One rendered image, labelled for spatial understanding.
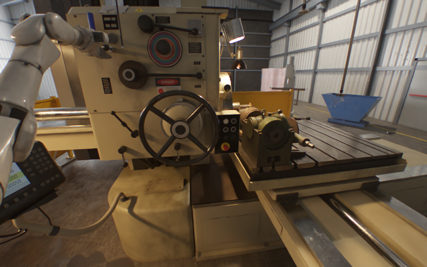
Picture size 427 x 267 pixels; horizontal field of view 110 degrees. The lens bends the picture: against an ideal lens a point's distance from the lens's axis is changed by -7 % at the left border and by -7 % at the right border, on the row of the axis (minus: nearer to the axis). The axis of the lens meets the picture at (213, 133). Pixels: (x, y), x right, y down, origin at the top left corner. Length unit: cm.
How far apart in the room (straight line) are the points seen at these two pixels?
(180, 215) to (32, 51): 125
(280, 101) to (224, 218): 300
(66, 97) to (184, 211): 148
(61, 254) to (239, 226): 171
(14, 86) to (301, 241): 125
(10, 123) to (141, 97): 67
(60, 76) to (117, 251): 169
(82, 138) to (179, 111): 91
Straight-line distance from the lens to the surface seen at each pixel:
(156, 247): 174
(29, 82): 53
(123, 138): 111
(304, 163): 125
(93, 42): 76
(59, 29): 65
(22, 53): 58
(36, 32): 60
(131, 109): 104
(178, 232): 159
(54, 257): 236
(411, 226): 160
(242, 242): 180
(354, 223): 142
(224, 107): 111
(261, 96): 372
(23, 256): 256
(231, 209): 146
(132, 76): 94
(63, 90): 200
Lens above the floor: 155
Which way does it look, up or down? 19 degrees down
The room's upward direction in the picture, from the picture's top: 1 degrees counter-clockwise
